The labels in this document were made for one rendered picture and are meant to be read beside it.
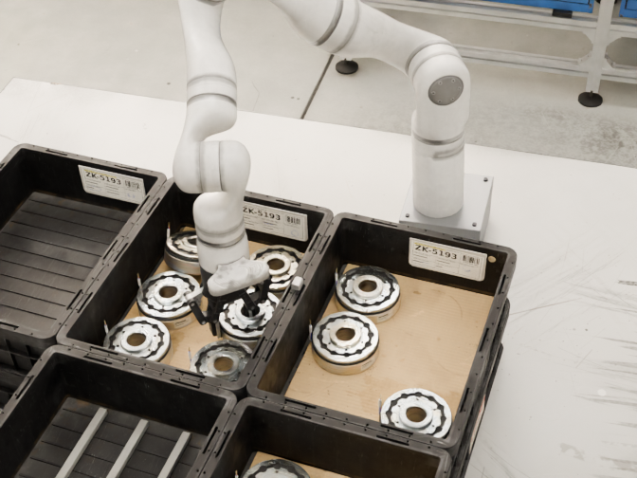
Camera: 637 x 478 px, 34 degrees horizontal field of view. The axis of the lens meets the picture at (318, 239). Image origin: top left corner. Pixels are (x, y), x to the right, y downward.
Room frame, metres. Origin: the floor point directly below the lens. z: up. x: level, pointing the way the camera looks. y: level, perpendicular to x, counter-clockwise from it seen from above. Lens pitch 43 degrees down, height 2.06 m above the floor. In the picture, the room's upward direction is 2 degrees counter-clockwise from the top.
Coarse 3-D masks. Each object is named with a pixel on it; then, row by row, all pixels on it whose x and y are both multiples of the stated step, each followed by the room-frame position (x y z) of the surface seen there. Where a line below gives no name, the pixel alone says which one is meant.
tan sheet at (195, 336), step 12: (192, 228) 1.37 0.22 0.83; (252, 252) 1.30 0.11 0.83; (300, 252) 1.29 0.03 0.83; (192, 276) 1.25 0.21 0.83; (204, 300) 1.19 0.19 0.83; (132, 312) 1.17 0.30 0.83; (192, 324) 1.14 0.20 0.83; (204, 324) 1.14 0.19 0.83; (180, 336) 1.11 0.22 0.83; (192, 336) 1.11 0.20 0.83; (204, 336) 1.11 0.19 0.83; (180, 348) 1.09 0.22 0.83; (192, 348) 1.09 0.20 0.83; (180, 360) 1.06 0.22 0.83
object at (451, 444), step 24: (336, 216) 1.27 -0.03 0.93; (360, 216) 1.27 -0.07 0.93; (456, 240) 1.20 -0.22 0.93; (312, 264) 1.16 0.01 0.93; (504, 288) 1.09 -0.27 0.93; (288, 312) 1.06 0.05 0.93; (264, 360) 0.97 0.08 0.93; (480, 360) 0.96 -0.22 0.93; (312, 408) 0.88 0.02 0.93; (408, 432) 0.84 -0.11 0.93; (456, 432) 0.83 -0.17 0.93
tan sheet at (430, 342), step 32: (416, 288) 1.20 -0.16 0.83; (448, 288) 1.19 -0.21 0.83; (416, 320) 1.13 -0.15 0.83; (448, 320) 1.13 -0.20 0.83; (480, 320) 1.12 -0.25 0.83; (384, 352) 1.06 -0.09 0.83; (416, 352) 1.06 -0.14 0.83; (448, 352) 1.06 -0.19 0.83; (320, 384) 1.01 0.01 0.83; (352, 384) 1.00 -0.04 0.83; (384, 384) 1.00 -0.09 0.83; (416, 384) 1.00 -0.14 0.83; (448, 384) 1.00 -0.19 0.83
